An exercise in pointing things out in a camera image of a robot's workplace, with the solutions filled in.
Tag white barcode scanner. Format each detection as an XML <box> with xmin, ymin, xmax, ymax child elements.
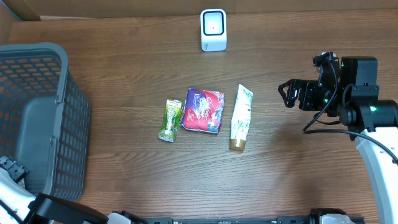
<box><xmin>200</xmin><ymin>8</ymin><xmax>228</xmax><ymax>52</ymax></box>

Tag grey plastic basket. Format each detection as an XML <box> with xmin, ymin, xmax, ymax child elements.
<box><xmin>1</xmin><ymin>42</ymin><xmax>91</xmax><ymax>201</ymax></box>

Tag green juice pouch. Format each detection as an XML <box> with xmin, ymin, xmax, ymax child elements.
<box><xmin>158</xmin><ymin>99</ymin><xmax>183</xmax><ymax>142</ymax></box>

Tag red purple snack packet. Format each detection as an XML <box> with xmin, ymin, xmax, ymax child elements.
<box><xmin>181</xmin><ymin>88</ymin><xmax>224</xmax><ymax>134</ymax></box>

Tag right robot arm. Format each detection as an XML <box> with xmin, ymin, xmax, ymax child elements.
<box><xmin>278</xmin><ymin>52</ymin><xmax>397</xmax><ymax>223</ymax></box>

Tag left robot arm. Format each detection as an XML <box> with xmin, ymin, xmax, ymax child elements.
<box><xmin>1</xmin><ymin>156</ymin><xmax>147</xmax><ymax>223</ymax></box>

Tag white tube with gold cap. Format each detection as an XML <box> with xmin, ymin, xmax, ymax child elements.
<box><xmin>229</xmin><ymin>84</ymin><xmax>253</xmax><ymax>151</ymax></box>

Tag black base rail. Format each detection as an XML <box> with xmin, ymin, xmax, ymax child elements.
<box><xmin>108</xmin><ymin>208</ymin><xmax>366</xmax><ymax>224</ymax></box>

